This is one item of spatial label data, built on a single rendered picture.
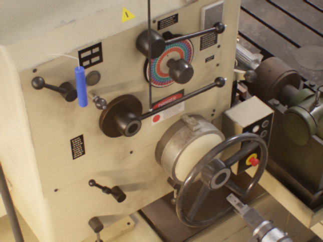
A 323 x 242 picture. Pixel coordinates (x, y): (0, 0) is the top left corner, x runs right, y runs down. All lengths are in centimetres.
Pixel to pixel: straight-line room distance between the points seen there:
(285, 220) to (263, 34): 95
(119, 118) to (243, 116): 54
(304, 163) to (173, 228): 68
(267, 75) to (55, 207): 100
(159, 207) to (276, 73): 82
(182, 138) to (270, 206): 112
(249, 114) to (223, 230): 83
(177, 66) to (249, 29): 145
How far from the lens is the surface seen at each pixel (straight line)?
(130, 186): 216
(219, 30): 189
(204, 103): 213
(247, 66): 263
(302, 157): 246
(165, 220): 281
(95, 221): 214
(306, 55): 311
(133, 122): 184
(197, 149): 205
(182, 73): 182
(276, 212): 317
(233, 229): 297
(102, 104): 173
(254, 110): 224
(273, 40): 318
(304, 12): 341
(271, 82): 249
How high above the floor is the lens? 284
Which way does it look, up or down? 43 degrees down
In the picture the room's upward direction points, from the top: straight up
